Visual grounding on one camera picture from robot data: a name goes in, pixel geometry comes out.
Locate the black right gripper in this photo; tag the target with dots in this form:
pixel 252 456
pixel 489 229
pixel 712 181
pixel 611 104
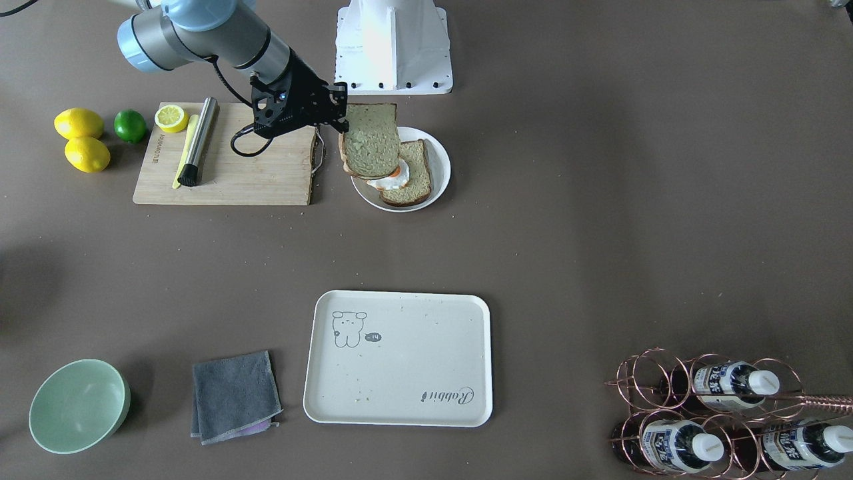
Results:
pixel 312 90

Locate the bread slice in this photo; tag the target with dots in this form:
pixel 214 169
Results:
pixel 420 181
pixel 370 149

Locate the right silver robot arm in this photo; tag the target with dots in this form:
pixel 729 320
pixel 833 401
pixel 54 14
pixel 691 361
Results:
pixel 176 33

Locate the cream rabbit tray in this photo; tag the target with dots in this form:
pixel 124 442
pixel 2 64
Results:
pixel 394 358

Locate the fried egg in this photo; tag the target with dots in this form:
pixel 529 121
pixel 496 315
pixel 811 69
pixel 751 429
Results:
pixel 397 180

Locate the bread slice on plate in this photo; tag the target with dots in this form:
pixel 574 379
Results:
pixel 420 181

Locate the white round plate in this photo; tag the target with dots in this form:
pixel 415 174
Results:
pixel 439 163

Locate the wooden cutting board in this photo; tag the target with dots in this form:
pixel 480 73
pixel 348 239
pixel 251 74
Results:
pixel 281 175

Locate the steel muddler black tip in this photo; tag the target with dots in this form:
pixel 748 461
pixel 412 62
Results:
pixel 189 172

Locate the half lemon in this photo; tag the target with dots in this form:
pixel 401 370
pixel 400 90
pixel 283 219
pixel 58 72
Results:
pixel 171 118

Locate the green lime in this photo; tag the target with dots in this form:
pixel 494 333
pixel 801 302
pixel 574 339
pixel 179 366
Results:
pixel 130 126

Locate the yellow lemon far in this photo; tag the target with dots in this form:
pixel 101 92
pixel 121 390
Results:
pixel 87 155

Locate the yellow lemon near lime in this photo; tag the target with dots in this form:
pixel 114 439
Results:
pixel 79 122

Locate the grey folded cloth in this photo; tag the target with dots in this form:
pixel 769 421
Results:
pixel 233 397

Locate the mint green bowl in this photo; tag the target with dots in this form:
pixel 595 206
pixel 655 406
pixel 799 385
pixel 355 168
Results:
pixel 78 406

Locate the tea bottle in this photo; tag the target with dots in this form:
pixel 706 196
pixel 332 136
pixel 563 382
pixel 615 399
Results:
pixel 733 386
pixel 803 445
pixel 671 446

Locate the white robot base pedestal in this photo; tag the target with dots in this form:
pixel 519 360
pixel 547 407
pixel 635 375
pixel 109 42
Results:
pixel 393 48

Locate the copper wire bottle rack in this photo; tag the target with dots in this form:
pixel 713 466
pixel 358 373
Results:
pixel 637 380

